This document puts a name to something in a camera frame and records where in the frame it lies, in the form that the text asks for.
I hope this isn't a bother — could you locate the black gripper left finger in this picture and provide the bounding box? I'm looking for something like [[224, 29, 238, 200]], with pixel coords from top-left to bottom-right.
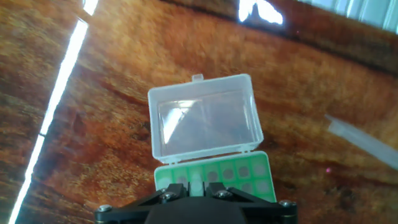
[[94, 182, 190, 224]]

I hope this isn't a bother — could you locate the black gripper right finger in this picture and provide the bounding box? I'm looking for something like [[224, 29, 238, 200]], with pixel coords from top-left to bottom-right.
[[203, 181, 299, 224]]

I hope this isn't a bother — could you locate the green clear pipette tip box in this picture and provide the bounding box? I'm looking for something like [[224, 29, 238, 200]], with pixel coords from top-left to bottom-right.
[[147, 73, 277, 203]]

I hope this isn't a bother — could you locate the glossy brown wooden board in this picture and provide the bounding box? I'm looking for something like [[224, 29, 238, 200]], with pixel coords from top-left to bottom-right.
[[0, 0, 398, 224]]

